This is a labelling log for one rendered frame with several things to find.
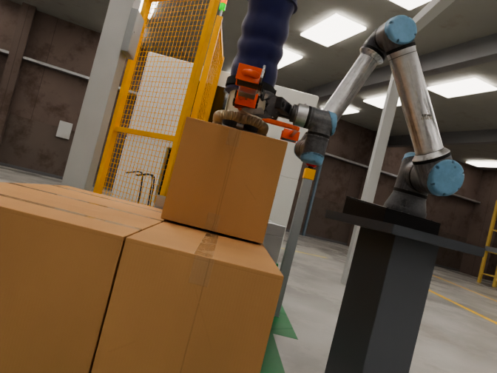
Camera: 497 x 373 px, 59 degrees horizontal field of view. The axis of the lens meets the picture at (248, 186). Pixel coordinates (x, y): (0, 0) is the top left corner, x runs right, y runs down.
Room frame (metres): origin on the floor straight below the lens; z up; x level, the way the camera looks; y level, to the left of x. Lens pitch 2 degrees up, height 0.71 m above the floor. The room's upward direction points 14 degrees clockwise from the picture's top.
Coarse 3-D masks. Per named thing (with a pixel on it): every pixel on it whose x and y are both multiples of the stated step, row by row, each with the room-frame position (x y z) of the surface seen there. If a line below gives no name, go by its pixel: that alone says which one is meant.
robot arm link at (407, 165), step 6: (408, 156) 1.94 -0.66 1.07; (402, 162) 1.98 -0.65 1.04; (408, 162) 1.94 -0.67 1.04; (402, 168) 1.96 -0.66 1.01; (408, 168) 1.91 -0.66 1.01; (402, 174) 1.95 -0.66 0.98; (408, 174) 1.90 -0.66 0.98; (396, 180) 1.99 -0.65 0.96; (402, 180) 1.95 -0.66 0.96; (408, 180) 1.90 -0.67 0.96; (396, 186) 1.97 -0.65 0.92; (402, 186) 1.94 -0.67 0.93; (408, 186) 1.92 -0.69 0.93; (420, 192) 1.92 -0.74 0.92
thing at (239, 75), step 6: (240, 66) 1.33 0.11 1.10; (246, 66) 1.33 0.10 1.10; (252, 66) 1.33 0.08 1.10; (240, 72) 1.33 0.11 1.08; (258, 72) 1.33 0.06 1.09; (240, 78) 1.33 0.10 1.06; (246, 78) 1.33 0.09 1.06; (252, 78) 1.33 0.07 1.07; (258, 78) 1.33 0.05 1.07; (240, 84) 1.39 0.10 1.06; (246, 84) 1.38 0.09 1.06; (252, 84) 1.36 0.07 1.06
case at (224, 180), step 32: (192, 128) 1.65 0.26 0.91; (224, 128) 1.65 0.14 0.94; (192, 160) 1.65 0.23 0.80; (224, 160) 1.65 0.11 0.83; (256, 160) 1.65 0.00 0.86; (192, 192) 1.65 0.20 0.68; (224, 192) 1.65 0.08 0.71; (256, 192) 1.65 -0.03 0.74; (192, 224) 1.65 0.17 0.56; (224, 224) 1.65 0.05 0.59; (256, 224) 1.65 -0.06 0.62
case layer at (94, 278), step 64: (0, 192) 1.28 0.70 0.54; (64, 192) 1.80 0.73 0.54; (0, 256) 1.04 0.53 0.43; (64, 256) 1.05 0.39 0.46; (128, 256) 1.05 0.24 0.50; (192, 256) 1.06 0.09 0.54; (256, 256) 1.31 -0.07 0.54; (0, 320) 1.04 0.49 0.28; (64, 320) 1.05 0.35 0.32; (128, 320) 1.06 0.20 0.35; (192, 320) 1.06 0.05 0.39; (256, 320) 1.07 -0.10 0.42
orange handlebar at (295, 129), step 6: (246, 72) 1.32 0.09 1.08; (252, 72) 1.31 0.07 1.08; (240, 96) 1.60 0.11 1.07; (252, 102) 1.68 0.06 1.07; (264, 120) 2.01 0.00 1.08; (270, 120) 2.01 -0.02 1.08; (276, 120) 2.02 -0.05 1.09; (282, 126) 2.01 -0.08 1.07; (288, 126) 2.01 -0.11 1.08; (294, 126) 2.01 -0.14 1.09; (294, 132) 2.10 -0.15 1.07
